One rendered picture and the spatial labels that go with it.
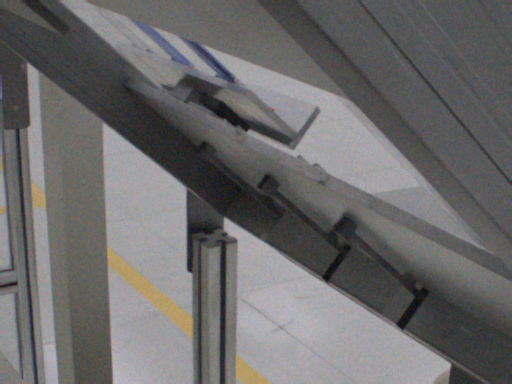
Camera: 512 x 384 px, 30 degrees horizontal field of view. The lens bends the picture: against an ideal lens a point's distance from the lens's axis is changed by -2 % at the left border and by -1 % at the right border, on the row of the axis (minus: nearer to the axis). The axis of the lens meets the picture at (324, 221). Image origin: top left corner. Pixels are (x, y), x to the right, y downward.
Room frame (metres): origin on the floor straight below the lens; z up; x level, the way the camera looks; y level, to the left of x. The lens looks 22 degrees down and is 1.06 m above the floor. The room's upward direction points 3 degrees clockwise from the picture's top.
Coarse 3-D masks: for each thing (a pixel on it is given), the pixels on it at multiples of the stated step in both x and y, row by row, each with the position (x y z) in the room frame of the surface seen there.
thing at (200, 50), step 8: (184, 40) 1.11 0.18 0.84; (192, 48) 1.12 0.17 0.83; (200, 48) 1.12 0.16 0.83; (200, 56) 1.13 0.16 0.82; (208, 56) 1.13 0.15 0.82; (208, 64) 1.14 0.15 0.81; (216, 64) 1.14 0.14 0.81; (216, 72) 1.15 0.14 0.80; (224, 72) 1.15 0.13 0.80; (232, 80) 1.16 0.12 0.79
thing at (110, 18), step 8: (96, 8) 1.28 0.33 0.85; (104, 16) 1.29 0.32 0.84; (112, 16) 1.29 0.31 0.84; (112, 24) 1.30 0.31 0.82; (120, 24) 1.30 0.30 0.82; (120, 32) 1.31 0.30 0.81; (128, 32) 1.31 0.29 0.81; (128, 40) 1.32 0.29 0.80; (136, 40) 1.32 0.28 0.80; (144, 48) 1.33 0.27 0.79
